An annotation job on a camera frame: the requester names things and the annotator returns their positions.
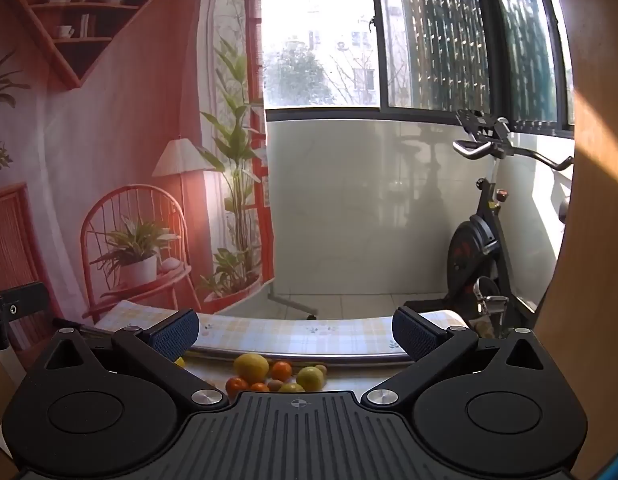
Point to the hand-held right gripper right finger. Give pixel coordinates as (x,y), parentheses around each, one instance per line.
(414,335)

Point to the sliding glass window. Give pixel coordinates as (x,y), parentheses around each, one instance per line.
(314,35)

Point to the black exercise bike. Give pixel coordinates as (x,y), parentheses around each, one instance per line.
(471,250)

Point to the checked floral tablecloth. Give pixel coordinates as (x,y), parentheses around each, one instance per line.
(289,332)

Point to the metal backdrop stand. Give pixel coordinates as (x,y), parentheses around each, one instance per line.
(289,304)

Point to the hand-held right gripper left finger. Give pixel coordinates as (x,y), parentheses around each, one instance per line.
(174,334)

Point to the long metal pole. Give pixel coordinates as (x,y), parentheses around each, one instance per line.
(339,358)

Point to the wooden board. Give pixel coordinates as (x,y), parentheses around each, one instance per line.
(599,210)

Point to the yellow-green citrus fruit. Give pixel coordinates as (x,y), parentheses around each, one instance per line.
(291,388)
(310,377)

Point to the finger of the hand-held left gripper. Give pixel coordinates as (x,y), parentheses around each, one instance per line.
(24,300)

